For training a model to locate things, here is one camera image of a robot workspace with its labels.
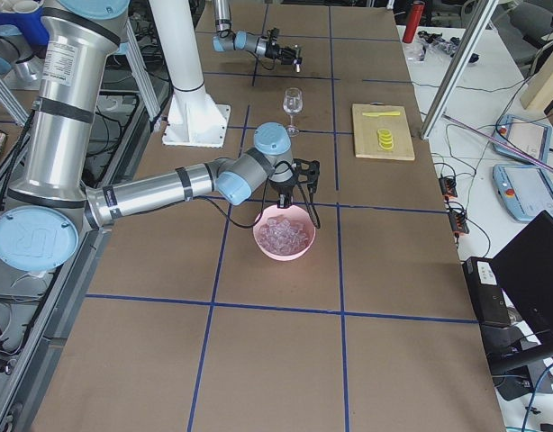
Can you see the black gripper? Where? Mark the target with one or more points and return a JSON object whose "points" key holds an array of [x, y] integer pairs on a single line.
{"points": [[274, 49], [283, 185]]}

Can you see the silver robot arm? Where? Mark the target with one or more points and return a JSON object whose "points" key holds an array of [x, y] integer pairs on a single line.
{"points": [[226, 39], [49, 205]]}

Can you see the pile of clear ice cubes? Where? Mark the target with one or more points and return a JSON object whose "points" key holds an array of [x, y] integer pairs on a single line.
{"points": [[282, 236]]}

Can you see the clear wine glass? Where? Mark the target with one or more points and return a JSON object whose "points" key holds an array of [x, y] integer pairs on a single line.
{"points": [[292, 105]]}

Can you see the pink bowl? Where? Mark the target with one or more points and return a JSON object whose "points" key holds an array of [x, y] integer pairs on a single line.
{"points": [[295, 213]]}

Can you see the yellow plastic knife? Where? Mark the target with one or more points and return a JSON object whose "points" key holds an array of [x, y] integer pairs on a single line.
{"points": [[381, 114]]}

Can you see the bamboo cutting board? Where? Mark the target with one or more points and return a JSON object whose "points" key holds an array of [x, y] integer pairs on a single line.
{"points": [[365, 136]]}

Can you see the back lemon slice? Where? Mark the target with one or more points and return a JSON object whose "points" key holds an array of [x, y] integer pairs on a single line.
{"points": [[385, 132]]}

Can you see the lemon slice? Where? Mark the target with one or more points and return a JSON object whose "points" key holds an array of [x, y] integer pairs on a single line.
{"points": [[386, 145], [386, 136], [385, 132], [386, 140]]}

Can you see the front lemon slice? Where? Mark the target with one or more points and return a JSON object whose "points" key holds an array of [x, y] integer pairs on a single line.
{"points": [[386, 145]]}

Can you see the red bottle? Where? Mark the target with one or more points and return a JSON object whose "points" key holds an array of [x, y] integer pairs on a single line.
{"points": [[413, 21]]}

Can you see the black box on table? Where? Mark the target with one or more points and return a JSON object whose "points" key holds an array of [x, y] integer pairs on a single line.
{"points": [[485, 293]]}

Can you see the blue teach pendant near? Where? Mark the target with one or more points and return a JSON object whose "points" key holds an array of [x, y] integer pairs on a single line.
{"points": [[525, 191]]}

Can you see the blue teach pendant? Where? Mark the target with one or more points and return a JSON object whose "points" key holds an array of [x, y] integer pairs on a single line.
{"points": [[525, 191], [530, 137]]}

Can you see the blue teach pendant far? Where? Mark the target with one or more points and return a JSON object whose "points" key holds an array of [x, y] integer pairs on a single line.
{"points": [[530, 137]]}

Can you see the black monitor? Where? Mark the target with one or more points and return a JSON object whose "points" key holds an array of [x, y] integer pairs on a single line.
{"points": [[524, 270]]}

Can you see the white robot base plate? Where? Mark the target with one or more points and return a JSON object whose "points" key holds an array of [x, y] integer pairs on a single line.
{"points": [[206, 129]]}

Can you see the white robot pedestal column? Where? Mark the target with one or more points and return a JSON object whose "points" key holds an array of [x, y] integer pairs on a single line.
{"points": [[177, 38]]}

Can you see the aluminium frame post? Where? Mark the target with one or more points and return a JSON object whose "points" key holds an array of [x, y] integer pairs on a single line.
{"points": [[473, 32]]}

